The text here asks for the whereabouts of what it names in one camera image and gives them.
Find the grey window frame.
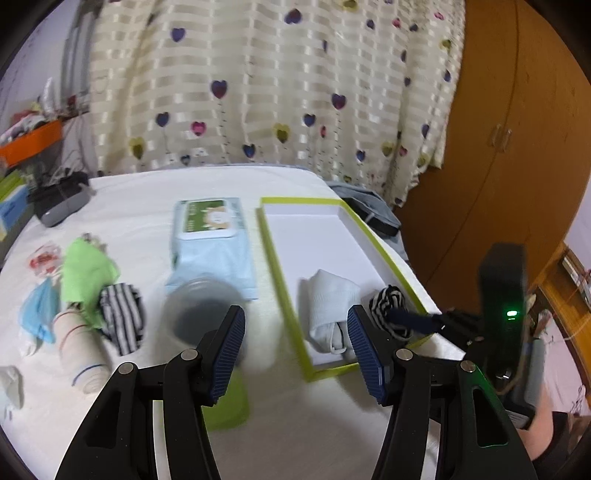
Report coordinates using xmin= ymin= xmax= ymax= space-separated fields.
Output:
xmin=62 ymin=0 xmax=95 ymax=116

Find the grey sock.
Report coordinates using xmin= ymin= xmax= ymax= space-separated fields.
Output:
xmin=161 ymin=276 xmax=247 ymax=358

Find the green cup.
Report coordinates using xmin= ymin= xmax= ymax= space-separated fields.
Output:
xmin=201 ymin=367 xmax=251 ymax=431

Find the grey blue jacket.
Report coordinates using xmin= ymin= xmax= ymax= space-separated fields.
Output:
xmin=328 ymin=181 xmax=402 ymax=237

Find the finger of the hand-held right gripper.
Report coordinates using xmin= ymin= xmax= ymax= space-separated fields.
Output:
xmin=387 ymin=309 xmax=446 ymax=335

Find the green cloth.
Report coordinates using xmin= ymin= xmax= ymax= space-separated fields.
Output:
xmin=61 ymin=235 xmax=122 ymax=330

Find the white tray with green rim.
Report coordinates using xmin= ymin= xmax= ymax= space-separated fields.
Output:
xmin=256 ymin=196 xmax=432 ymax=383

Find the light blue sock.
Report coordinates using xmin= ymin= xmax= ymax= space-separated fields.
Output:
xmin=18 ymin=279 xmax=63 ymax=344

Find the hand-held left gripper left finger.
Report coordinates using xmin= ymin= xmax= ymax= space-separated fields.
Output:
xmin=55 ymin=305 xmax=246 ymax=480

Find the brown wooden wardrobe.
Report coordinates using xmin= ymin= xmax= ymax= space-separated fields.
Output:
xmin=392 ymin=0 xmax=591 ymax=301

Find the dark grey pouch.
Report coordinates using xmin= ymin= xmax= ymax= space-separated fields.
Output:
xmin=28 ymin=172 xmax=95 ymax=228

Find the small white sock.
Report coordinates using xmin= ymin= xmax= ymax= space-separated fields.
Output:
xmin=0 ymin=366 xmax=24 ymax=416

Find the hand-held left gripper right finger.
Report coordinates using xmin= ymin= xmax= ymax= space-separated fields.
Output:
xmin=346 ymin=304 xmax=539 ymax=480

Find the wooden cabinet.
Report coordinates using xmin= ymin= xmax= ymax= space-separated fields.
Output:
xmin=531 ymin=240 xmax=591 ymax=324

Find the white striped rolled sock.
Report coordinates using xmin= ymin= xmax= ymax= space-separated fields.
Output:
xmin=52 ymin=310 xmax=112 ymax=395

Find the black white striped sock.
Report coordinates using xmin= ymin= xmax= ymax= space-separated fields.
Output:
xmin=98 ymin=284 xmax=147 ymax=356
xmin=368 ymin=285 xmax=416 ymax=342

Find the orange basket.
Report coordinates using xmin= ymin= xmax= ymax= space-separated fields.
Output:
xmin=0 ymin=121 xmax=63 ymax=168

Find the light blue wet wipes pack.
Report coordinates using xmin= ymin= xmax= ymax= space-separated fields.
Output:
xmin=165 ymin=198 xmax=257 ymax=301

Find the person's right forearm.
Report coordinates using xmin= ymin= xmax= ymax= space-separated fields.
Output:
xmin=517 ymin=388 xmax=578 ymax=462

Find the cream heart print curtain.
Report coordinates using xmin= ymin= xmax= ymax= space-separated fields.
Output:
xmin=88 ymin=0 xmax=467 ymax=208

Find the red white braided cloth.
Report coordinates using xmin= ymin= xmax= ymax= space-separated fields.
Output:
xmin=28 ymin=244 xmax=63 ymax=278

